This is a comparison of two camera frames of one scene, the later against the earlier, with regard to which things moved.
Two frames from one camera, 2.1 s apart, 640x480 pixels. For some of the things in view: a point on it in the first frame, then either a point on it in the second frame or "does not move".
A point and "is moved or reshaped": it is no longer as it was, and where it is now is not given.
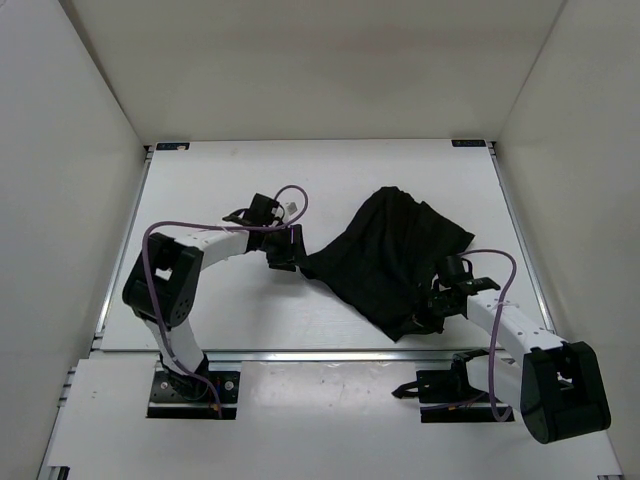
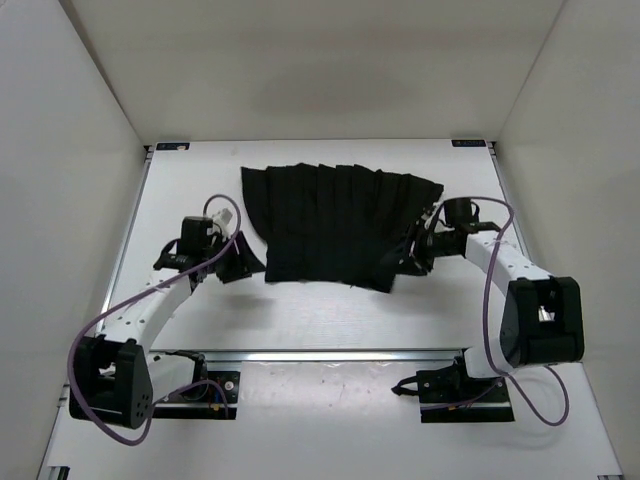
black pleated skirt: x=389 y=260 is moved or reshaped
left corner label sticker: x=172 y=146 does not move
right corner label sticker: x=469 y=143 does not move
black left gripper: x=292 y=251 to x=245 y=260
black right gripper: x=433 y=291 to x=403 y=253
